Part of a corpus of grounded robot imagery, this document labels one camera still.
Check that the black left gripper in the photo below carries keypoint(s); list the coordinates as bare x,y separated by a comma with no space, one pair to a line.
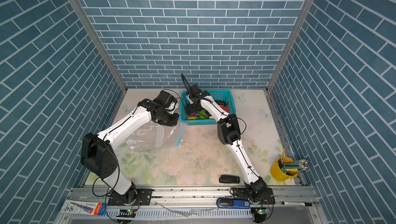
174,122

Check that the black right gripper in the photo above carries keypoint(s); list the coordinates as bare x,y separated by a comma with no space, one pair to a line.
188,109

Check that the teal plastic basket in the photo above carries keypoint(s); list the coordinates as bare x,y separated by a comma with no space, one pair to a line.
217,95

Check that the clear zip top bag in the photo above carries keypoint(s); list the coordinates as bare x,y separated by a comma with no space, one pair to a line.
153,137

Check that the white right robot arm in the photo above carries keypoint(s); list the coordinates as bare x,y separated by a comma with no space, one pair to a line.
230,135

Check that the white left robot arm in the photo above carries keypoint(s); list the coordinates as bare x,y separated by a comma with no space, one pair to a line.
98,153

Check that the green leafy vegetable toy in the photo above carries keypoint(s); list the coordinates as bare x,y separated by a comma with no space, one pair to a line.
202,114

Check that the dark eggplant toy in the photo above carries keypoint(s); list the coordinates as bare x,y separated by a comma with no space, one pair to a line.
221,103

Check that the black stapler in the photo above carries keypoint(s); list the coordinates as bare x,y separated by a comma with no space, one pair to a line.
229,179

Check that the blue black device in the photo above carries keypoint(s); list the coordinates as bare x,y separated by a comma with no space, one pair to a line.
228,203

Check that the yellow pencil cup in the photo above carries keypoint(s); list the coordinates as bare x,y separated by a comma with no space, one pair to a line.
279,173

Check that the bundle of pencils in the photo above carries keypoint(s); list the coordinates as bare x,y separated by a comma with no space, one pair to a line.
295,166

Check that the red blue printed box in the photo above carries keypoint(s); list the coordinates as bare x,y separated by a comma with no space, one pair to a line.
85,208

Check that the black marker pen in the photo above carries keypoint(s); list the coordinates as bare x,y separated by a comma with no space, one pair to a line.
288,203

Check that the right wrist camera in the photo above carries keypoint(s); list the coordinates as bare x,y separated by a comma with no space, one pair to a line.
194,90

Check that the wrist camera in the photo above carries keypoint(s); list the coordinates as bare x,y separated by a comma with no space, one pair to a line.
166,100
194,90

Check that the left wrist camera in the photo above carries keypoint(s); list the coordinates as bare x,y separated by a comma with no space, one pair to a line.
166,100

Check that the aluminium rail base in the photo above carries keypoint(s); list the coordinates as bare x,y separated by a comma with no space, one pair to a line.
199,202

